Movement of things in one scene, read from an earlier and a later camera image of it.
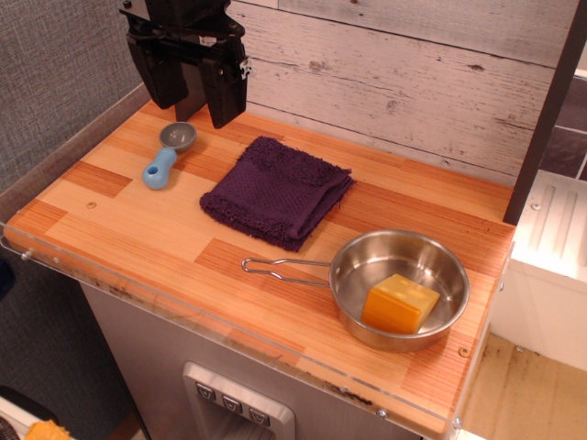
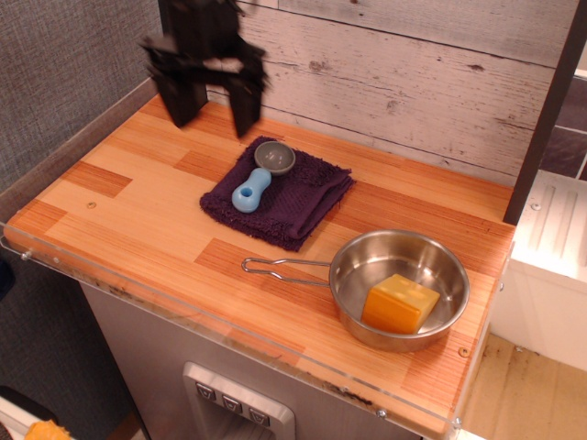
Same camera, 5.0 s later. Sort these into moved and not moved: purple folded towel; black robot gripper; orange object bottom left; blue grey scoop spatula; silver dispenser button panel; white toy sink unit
Moved: blue grey scoop spatula; black robot gripper
Not moved: purple folded towel; silver dispenser button panel; orange object bottom left; white toy sink unit
